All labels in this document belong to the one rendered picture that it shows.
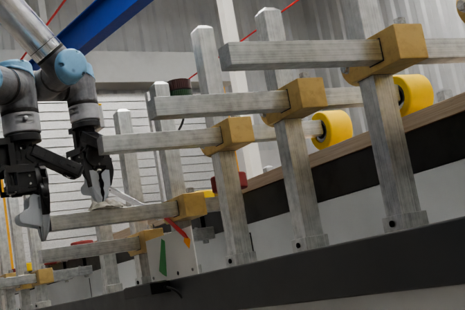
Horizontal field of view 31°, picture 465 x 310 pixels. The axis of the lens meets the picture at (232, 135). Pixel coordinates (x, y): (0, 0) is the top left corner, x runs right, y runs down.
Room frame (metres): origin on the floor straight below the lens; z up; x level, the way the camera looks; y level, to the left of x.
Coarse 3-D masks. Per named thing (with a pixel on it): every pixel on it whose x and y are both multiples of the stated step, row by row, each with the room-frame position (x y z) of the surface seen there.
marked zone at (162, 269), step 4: (164, 244) 1.86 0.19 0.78; (164, 248) 1.86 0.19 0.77; (164, 252) 1.87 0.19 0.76; (160, 256) 1.89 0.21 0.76; (164, 256) 1.87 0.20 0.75; (160, 260) 1.89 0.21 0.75; (164, 260) 1.87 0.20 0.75; (160, 264) 1.90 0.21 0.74; (164, 264) 1.87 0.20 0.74; (160, 268) 1.90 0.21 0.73; (164, 268) 1.88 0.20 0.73; (164, 272) 1.88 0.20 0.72
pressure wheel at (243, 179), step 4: (240, 172) 1.82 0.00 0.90; (244, 172) 1.84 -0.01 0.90; (212, 176) 1.83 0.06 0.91; (240, 176) 1.82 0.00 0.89; (244, 176) 1.83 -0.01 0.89; (212, 180) 1.83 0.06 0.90; (240, 180) 1.82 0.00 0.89; (244, 180) 1.83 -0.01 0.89; (212, 184) 1.83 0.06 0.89; (244, 184) 1.83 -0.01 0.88; (212, 188) 1.83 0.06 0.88; (216, 188) 1.82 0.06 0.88; (244, 188) 1.86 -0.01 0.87; (216, 192) 1.84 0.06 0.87
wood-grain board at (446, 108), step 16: (464, 96) 1.29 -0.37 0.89; (416, 112) 1.40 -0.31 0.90; (432, 112) 1.36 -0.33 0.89; (448, 112) 1.33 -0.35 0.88; (416, 128) 1.41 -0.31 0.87; (336, 144) 1.61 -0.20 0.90; (352, 144) 1.57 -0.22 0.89; (368, 144) 1.52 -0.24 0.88; (320, 160) 1.67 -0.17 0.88; (256, 176) 1.90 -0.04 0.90; (272, 176) 1.84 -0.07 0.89; (160, 224) 2.43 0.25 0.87
